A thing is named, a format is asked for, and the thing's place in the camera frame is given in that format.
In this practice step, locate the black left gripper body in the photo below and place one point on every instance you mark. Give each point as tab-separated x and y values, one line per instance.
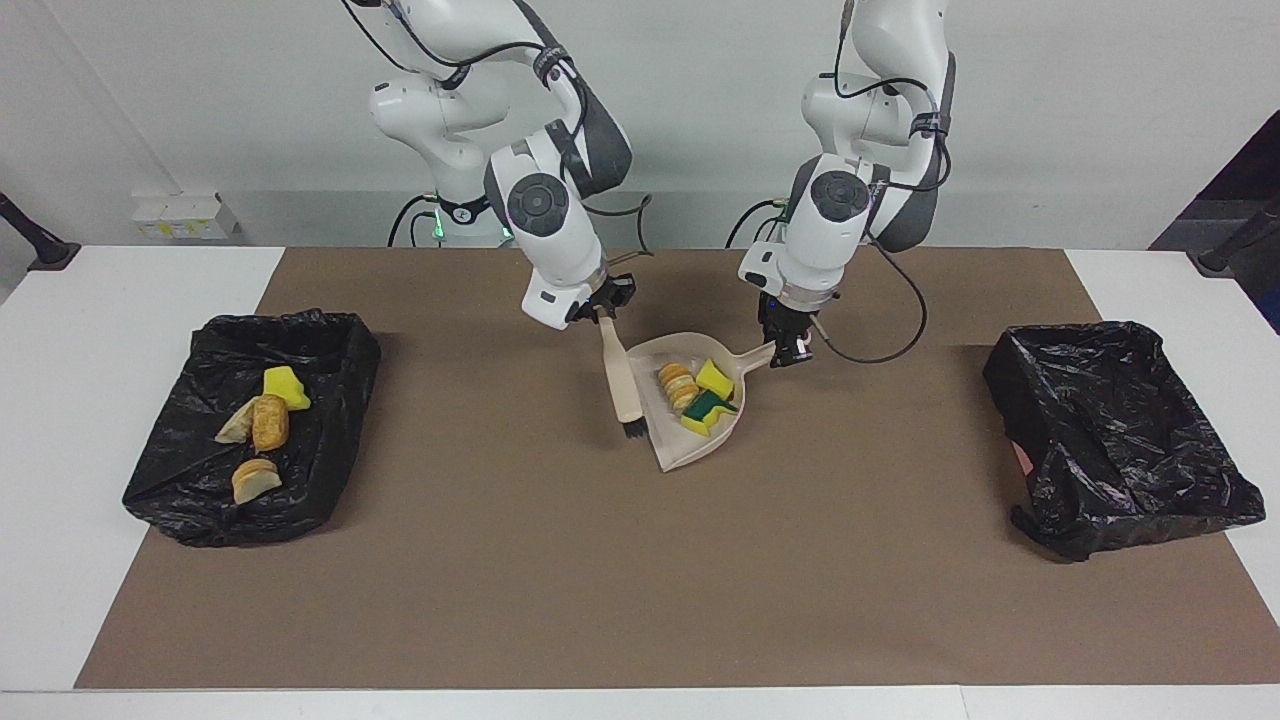
786	318

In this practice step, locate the large yellow sponge piece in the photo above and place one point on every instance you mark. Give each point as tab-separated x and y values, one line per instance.
285	388

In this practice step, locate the beige brush black bristles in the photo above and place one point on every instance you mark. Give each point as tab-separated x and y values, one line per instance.
626	390

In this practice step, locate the croissant piece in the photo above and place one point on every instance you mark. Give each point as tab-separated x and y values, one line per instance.
237	427
678	385
255	481

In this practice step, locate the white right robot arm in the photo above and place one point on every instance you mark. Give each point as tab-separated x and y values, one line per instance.
550	230

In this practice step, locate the brown table mat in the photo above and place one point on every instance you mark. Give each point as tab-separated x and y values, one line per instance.
500	600

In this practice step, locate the black bag lined bin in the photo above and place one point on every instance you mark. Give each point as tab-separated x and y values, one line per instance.
1120	440
190	500

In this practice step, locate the dark background panel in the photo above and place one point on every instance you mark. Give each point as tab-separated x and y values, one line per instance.
1250	180

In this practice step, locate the small yellow sponge piece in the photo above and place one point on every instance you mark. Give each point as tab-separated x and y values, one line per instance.
715	378

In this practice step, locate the brown bread roll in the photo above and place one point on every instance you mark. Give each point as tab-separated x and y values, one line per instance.
270	424

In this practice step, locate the black stand base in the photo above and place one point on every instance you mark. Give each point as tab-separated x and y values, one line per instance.
1230	252
40	246

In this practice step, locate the green and yellow sponge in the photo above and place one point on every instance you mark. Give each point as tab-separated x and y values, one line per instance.
705	412

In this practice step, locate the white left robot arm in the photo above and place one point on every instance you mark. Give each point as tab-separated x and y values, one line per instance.
830	230

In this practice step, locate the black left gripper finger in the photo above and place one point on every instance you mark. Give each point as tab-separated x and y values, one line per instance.
782	350
803	350

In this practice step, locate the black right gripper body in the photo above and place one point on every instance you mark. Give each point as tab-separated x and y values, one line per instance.
600	298

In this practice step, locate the beige plastic dustpan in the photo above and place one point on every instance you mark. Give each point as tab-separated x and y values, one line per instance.
690	455

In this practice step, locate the white box on table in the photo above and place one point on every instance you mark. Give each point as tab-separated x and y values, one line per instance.
180	220

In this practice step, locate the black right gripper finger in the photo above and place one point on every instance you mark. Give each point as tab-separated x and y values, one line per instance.
606	312
626	296

